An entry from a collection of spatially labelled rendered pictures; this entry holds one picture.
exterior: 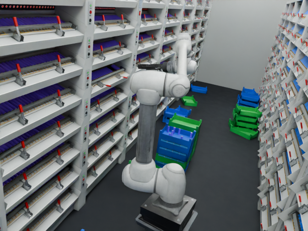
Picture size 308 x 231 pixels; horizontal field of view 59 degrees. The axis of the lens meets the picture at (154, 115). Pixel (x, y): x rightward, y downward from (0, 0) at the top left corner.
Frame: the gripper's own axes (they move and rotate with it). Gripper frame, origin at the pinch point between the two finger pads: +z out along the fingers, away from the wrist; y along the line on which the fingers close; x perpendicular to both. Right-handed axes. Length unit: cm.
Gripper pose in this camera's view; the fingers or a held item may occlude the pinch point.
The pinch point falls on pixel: (143, 66)
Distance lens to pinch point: 214.4
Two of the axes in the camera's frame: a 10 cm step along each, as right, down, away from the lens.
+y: -3.4, 3.4, -8.8
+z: -9.4, -0.8, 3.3
